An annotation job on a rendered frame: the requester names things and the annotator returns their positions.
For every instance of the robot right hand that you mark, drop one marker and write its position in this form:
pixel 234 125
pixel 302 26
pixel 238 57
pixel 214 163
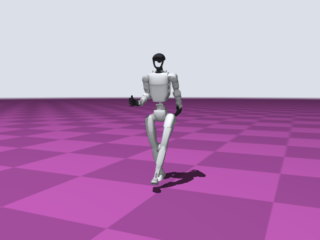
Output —
pixel 133 102

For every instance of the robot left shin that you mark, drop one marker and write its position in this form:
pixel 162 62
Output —
pixel 160 160

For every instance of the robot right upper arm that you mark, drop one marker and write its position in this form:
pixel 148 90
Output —
pixel 146 86

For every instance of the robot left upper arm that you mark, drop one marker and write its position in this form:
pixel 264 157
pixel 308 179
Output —
pixel 175 84

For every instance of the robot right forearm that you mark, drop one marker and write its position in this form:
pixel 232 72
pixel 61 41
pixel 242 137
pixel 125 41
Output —
pixel 142 101

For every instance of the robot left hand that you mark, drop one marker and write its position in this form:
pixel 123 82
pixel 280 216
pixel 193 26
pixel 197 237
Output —
pixel 178 111

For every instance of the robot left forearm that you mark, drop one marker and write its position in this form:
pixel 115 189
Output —
pixel 179 101

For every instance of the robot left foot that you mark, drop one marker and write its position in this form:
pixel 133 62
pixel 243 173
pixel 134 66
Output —
pixel 154 181

